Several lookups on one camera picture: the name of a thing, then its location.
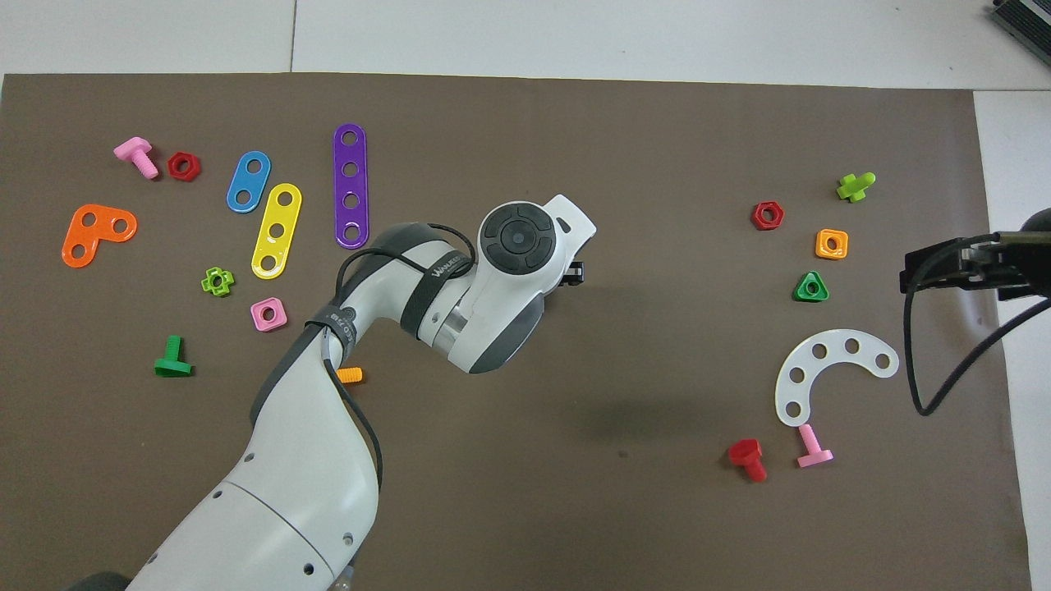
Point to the green triangle toy nut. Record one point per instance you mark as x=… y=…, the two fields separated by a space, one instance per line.
x=800 y=295

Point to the red hexagon toy nut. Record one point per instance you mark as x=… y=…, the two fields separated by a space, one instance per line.
x=195 y=170
x=778 y=218

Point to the red toy bolt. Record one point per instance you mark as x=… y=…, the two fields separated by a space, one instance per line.
x=745 y=453

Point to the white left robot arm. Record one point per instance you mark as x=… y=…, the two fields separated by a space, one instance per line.
x=304 y=492

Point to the blue two-hole strip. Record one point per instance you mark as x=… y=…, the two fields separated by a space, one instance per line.
x=249 y=181

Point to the lime cross-head toy bolt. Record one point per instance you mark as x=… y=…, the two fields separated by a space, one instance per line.
x=854 y=189

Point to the green toy bolt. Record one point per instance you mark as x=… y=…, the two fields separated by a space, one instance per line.
x=173 y=365

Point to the pink square toy nut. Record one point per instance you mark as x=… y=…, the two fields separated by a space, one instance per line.
x=256 y=323

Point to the orange toy bolt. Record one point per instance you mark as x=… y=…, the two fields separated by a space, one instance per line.
x=353 y=375

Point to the orange heart three-hole plate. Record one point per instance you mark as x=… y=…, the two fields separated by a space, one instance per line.
x=98 y=238

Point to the pink toy bolt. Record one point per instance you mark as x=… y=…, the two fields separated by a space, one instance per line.
x=131 y=150
x=814 y=456

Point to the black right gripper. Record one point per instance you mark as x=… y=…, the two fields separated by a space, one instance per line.
x=1022 y=263

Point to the dark grey ribbed device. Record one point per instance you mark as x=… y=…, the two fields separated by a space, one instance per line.
x=1026 y=20

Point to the white curved five-hole plate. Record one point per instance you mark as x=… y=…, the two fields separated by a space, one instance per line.
x=836 y=348

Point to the brown table mat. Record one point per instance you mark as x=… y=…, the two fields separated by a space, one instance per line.
x=616 y=123

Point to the lime cross toy nut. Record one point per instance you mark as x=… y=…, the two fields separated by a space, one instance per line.
x=205 y=284

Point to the yellow three-hole strip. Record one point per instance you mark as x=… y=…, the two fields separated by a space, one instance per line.
x=282 y=215

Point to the purple four-hole strip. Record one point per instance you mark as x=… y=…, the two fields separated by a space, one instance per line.
x=351 y=153

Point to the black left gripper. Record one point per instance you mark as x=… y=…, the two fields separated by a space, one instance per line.
x=575 y=273

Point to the orange square toy nut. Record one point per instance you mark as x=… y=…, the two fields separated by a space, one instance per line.
x=820 y=253

